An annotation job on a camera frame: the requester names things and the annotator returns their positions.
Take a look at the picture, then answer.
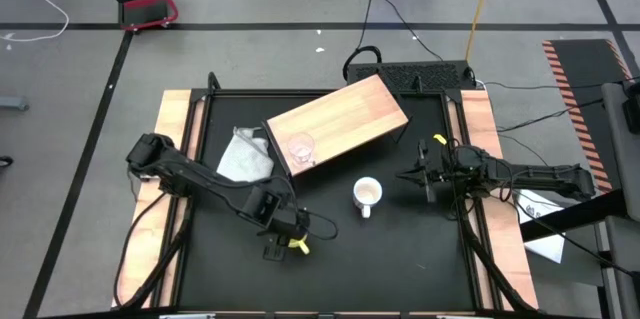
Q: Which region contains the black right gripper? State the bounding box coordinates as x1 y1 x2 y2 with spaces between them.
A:
397 138 457 205

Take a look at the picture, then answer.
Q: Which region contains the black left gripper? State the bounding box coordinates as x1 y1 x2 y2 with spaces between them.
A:
257 207 312 262

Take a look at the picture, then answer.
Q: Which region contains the red white patterned mug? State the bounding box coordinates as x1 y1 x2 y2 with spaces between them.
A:
352 176 384 220

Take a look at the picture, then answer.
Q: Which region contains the clear glass cup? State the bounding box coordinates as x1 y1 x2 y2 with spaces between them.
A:
286 132 317 168

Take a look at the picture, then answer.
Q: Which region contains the light wooden side panel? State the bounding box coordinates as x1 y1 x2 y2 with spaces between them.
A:
112 89 206 309
459 89 540 310

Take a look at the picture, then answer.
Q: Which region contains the white cloth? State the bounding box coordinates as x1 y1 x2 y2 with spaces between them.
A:
215 126 275 184

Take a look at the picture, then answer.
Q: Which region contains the black perforated case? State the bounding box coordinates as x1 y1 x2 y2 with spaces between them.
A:
344 60 476 93

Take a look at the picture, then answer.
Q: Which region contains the white paper sheet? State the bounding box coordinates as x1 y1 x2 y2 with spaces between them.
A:
514 187 567 264

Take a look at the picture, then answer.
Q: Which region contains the black metal bar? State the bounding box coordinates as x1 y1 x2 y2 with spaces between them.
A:
519 188 629 243

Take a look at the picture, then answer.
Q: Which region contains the black mat with orange stripes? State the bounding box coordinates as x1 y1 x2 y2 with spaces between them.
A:
542 38 640 195

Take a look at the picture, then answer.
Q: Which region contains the black device on desk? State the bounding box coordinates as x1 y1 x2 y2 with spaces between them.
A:
622 96 640 135

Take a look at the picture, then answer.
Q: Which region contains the grey metal bar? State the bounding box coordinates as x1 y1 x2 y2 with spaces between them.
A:
0 96 30 112

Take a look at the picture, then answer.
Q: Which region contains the yellow cable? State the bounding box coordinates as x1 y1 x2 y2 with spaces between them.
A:
464 0 498 61

